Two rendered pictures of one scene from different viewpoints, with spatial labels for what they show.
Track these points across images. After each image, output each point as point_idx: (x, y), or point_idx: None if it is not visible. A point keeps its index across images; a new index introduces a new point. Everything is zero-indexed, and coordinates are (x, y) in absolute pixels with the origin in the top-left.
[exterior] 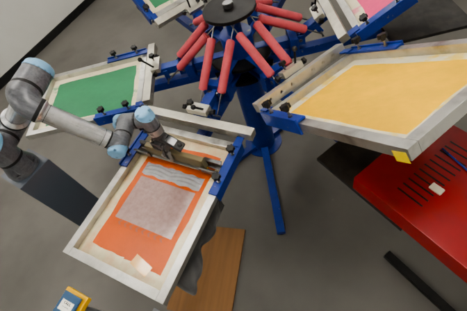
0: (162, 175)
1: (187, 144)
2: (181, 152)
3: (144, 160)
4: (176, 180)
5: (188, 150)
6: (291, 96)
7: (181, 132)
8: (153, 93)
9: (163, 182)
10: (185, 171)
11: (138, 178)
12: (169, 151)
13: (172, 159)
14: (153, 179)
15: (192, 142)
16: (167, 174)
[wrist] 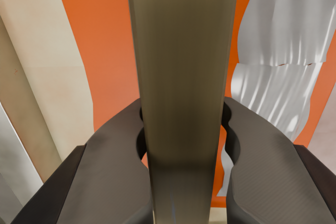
0: (287, 116)
1: (52, 87)
2: (161, 42)
3: (215, 208)
4: (332, 8)
5: (81, 56)
6: None
7: (1, 153)
8: None
9: (328, 88)
10: None
11: None
12: (248, 215)
13: (240, 109)
14: (308, 141)
15: (22, 59)
16: (278, 90)
